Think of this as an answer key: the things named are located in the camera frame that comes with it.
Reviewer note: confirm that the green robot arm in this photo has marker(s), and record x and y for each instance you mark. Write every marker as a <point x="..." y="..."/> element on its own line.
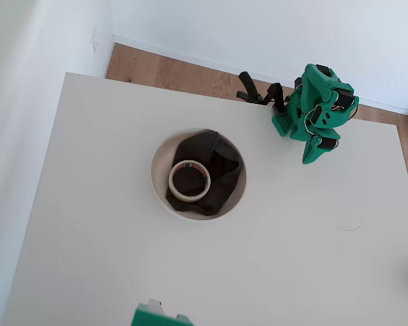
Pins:
<point x="313" y="85"/>

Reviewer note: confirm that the black angular clamp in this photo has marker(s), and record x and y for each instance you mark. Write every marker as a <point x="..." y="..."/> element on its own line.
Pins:
<point x="275" y="96"/>

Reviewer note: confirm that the white round bowl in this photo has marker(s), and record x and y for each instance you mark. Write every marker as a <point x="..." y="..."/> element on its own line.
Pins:
<point x="159" y="161"/>

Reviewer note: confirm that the white skirting board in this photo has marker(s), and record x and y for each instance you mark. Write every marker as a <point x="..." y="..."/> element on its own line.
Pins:
<point x="190" y="57"/>

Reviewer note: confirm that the white wall socket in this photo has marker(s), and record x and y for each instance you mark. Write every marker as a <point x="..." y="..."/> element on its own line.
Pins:
<point x="94" y="42"/>

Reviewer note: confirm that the green and white plastic part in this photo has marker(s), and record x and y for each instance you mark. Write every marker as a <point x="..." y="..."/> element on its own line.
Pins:
<point x="153" y="317"/>

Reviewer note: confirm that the beige masking tape roll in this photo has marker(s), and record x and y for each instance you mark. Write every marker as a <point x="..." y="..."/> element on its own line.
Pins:
<point x="187" y="199"/>

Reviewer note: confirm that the green gripper black motor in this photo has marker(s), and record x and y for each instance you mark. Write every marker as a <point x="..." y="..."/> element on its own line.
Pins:
<point x="313" y="151"/>

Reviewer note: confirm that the dark grey cloth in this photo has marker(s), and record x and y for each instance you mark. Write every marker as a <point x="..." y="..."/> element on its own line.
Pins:
<point x="224" y="169"/>

